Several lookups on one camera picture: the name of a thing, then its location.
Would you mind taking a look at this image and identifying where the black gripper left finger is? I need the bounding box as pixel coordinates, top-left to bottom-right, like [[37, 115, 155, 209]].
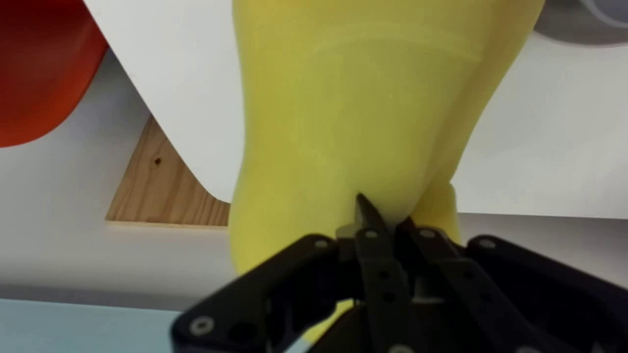
[[171, 191, 422, 353]]

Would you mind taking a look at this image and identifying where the small grey-beige plate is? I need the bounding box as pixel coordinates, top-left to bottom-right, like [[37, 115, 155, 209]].
[[534, 0, 628, 46]]

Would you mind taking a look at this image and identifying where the glass whiteboard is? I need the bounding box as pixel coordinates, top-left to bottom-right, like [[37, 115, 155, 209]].
[[0, 297, 182, 353]]

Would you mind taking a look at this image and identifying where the wooden board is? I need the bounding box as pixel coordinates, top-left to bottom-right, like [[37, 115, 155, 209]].
[[106, 115, 231, 227]]

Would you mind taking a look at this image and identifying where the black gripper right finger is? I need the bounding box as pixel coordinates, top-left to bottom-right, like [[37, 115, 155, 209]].
[[394, 217, 628, 353]]

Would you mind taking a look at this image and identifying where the yellow cloth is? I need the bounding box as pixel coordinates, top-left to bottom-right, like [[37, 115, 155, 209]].
[[227, 0, 547, 348]]

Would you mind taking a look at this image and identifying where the red chair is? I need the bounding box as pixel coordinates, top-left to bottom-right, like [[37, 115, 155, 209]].
[[0, 0, 110, 150]]

